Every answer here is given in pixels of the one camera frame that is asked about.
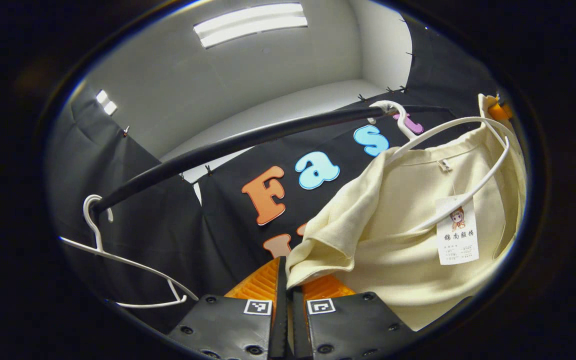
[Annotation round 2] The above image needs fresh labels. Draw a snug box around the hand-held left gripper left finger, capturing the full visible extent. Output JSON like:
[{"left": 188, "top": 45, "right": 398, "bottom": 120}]
[{"left": 167, "top": 256, "right": 289, "bottom": 360}]

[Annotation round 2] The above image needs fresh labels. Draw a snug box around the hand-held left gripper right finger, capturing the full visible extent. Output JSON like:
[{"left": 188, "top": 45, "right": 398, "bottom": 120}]
[{"left": 288, "top": 274, "right": 419, "bottom": 360}]

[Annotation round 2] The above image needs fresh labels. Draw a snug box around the white clothes hanger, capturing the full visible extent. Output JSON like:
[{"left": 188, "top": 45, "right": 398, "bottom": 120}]
[
  {"left": 369, "top": 100, "right": 511, "bottom": 233},
  {"left": 58, "top": 194, "right": 200, "bottom": 309}
]

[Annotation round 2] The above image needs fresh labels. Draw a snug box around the cream shirt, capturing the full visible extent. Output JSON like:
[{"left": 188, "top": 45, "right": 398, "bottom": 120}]
[{"left": 285, "top": 94, "right": 528, "bottom": 332}]

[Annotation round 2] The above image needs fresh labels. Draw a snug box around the white paper clothing tag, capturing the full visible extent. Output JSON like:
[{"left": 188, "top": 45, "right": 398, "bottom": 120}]
[{"left": 435, "top": 195, "right": 480, "bottom": 266}]

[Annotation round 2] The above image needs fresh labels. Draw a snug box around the black backdrop cloth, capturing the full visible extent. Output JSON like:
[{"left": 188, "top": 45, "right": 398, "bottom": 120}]
[{"left": 48, "top": 12, "right": 509, "bottom": 331}]

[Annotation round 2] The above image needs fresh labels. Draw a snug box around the ceiling light panel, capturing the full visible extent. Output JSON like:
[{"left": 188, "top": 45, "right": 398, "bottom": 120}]
[
  {"left": 95, "top": 90, "right": 118, "bottom": 116},
  {"left": 193, "top": 2, "right": 309, "bottom": 49}
]

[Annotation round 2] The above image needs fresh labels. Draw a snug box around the black clothes rail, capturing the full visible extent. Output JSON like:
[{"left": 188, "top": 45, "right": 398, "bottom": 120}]
[{"left": 90, "top": 105, "right": 449, "bottom": 216}]

